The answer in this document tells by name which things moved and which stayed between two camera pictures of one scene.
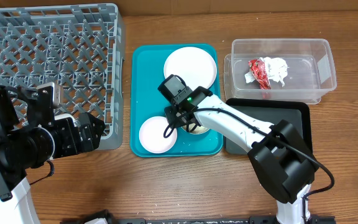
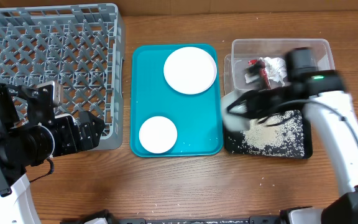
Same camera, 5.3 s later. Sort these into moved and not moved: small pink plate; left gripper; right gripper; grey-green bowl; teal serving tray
Moved: grey-green bowl; right gripper
Not moved: teal serving tray; small pink plate; left gripper
